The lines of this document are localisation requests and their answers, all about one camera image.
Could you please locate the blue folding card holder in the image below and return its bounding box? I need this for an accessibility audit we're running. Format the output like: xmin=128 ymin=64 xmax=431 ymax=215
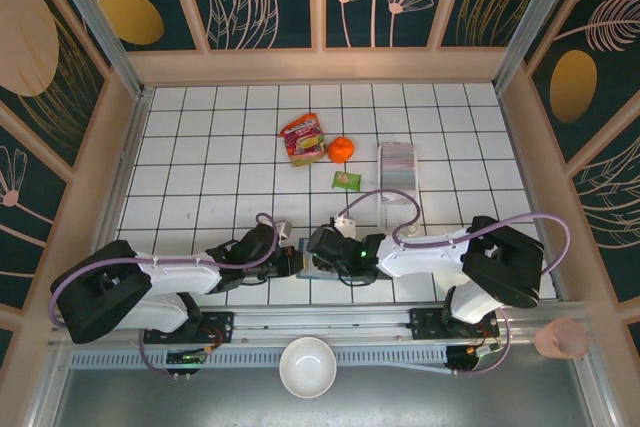
xmin=295 ymin=238 xmax=349 ymax=283

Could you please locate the white slotted card tray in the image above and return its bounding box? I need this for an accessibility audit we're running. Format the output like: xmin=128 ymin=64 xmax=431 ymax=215
xmin=375 ymin=141 xmax=421 ymax=238

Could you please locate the small green packet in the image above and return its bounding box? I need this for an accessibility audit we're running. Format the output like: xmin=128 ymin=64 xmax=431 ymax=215
xmin=332 ymin=170 xmax=363 ymax=193

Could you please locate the white bowl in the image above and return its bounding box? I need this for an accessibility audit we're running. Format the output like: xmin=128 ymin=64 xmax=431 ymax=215
xmin=278 ymin=336 xmax=337 ymax=400

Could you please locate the orange mandarin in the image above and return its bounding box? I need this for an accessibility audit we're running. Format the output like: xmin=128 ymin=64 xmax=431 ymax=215
xmin=326 ymin=136 xmax=356 ymax=165

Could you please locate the red snack packet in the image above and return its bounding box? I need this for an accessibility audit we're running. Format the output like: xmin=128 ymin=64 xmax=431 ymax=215
xmin=278 ymin=112 xmax=327 ymax=169

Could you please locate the electronics board with green light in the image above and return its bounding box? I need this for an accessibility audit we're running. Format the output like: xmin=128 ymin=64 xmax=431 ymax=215
xmin=166 ymin=346 xmax=210 ymax=367

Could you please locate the pink plastic cup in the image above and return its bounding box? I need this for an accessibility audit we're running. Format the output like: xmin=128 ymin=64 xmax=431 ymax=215
xmin=533 ymin=318 xmax=590 ymax=361

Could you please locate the dark panel, single flower outline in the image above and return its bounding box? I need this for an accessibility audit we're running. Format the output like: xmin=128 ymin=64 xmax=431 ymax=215
xmin=0 ymin=101 xmax=76 ymax=308

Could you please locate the dark panel with leaf outlines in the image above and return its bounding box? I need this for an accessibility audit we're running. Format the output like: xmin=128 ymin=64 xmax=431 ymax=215
xmin=167 ymin=0 xmax=321 ymax=53

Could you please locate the dark panel with feather outlines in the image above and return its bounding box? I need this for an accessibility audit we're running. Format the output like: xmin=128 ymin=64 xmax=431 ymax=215
xmin=567 ymin=131 xmax=640 ymax=303

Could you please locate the dark panel with gold oval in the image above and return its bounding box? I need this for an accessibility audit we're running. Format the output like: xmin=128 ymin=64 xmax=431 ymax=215
xmin=74 ymin=0 xmax=209 ymax=53

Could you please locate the dark panel, gold oval, feather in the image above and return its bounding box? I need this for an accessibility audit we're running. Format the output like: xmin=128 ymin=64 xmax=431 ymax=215
xmin=524 ymin=0 xmax=640 ymax=168

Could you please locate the dark panel, large peach oval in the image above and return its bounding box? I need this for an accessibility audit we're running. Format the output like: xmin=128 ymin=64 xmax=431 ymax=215
xmin=0 ymin=0 xmax=111 ymax=173

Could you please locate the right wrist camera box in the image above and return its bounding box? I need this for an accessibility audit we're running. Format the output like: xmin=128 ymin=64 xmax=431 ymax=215
xmin=330 ymin=216 xmax=357 ymax=237

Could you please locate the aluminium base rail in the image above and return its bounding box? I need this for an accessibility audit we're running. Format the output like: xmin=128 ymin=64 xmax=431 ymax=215
xmin=139 ymin=302 xmax=589 ymax=348

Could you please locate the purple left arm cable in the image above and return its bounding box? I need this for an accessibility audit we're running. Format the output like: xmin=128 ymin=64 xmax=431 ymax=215
xmin=49 ymin=212 xmax=280 ymax=378

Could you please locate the white slotted cable duct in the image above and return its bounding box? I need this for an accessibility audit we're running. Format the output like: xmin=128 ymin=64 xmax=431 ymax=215
xmin=69 ymin=348 xmax=451 ymax=372

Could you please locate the aluminium side rail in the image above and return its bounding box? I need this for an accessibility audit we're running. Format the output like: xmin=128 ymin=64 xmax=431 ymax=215
xmin=92 ymin=89 xmax=154 ymax=273

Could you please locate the electronics board with wires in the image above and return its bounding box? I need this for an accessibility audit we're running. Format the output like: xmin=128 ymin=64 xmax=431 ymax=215
xmin=446 ymin=339 xmax=505 ymax=373

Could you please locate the aluminium frame bar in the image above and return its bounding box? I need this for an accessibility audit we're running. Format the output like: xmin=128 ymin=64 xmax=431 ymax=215
xmin=572 ymin=354 xmax=619 ymax=427
xmin=27 ymin=346 xmax=74 ymax=427

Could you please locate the aluminium corner post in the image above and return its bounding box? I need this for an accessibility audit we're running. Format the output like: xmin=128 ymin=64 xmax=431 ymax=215
xmin=42 ymin=0 xmax=151 ymax=98

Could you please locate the clear plastic corner post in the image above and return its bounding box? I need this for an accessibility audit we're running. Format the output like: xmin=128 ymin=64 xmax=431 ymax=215
xmin=492 ymin=0 xmax=599 ymax=93

